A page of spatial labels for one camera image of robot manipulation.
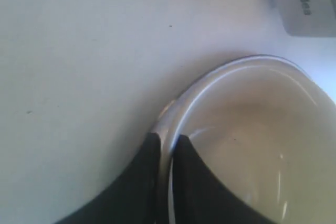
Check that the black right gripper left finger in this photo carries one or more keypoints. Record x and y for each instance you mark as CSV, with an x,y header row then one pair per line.
x,y
131,197

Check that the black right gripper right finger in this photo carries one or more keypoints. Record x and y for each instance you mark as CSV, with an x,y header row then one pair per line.
x,y
199,197

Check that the cream glass bowl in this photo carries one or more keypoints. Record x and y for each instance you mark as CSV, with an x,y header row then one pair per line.
x,y
266,131

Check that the white microwave oven body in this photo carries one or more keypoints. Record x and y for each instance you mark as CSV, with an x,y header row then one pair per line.
x,y
307,18

